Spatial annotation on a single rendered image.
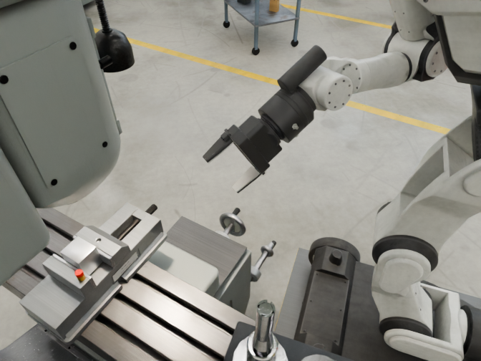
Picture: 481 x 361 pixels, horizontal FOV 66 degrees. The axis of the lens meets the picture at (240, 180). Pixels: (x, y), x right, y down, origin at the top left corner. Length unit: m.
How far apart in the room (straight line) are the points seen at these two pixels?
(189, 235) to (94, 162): 0.77
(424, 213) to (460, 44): 0.36
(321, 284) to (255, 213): 1.04
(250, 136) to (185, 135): 2.25
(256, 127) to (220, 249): 0.66
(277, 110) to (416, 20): 0.33
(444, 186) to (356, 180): 1.88
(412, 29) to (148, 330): 0.85
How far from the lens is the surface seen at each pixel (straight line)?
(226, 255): 1.26
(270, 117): 0.70
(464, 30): 0.65
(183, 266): 1.14
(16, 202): 0.50
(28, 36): 0.48
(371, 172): 2.73
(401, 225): 0.91
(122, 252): 0.95
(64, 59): 0.51
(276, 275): 2.07
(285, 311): 1.53
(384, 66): 0.83
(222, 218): 1.45
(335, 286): 1.39
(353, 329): 1.35
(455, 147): 0.90
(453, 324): 1.27
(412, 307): 1.17
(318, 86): 0.71
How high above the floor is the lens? 1.76
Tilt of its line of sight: 44 degrees down
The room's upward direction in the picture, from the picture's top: straight up
